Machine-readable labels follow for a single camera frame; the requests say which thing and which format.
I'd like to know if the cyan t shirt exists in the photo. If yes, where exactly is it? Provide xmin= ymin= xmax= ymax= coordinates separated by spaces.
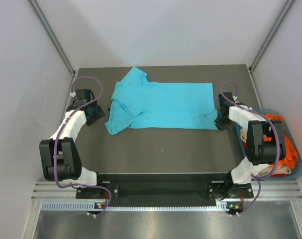
xmin=105 ymin=67 xmax=217 ymax=135

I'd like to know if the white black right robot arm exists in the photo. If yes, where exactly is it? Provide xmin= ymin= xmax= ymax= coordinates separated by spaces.
xmin=214 ymin=92 xmax=286 ymax=197

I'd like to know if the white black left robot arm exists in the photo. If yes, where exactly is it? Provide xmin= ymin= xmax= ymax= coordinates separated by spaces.
xmin=39 ymin=89 xmax=105 ymax=198

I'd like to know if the red t shirt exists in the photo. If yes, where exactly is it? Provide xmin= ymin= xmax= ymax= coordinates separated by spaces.
xmin=242 ymin=141 xmax=290 ymax=179

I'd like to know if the orange t shirt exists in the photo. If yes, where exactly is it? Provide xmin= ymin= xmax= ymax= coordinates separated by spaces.
xmin=265 ymin=114 xmax=298 ymax=170

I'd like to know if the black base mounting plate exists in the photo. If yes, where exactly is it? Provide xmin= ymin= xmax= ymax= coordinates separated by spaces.
xmin=48 ymin=173 xmax=254 ymax=207

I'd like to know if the blue laundry basket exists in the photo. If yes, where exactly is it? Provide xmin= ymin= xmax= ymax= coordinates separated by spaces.
xmin=236 ymin=107 xmax=302 ymax=181

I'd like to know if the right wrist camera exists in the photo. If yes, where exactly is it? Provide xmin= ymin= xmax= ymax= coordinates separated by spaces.
xmin=233 ymin=96 xmax=244 ymax=105

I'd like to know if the white slotted cable duct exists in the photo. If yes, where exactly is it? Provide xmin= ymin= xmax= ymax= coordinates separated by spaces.
xmin=41 ymin=201 xmax=240 ymax=212

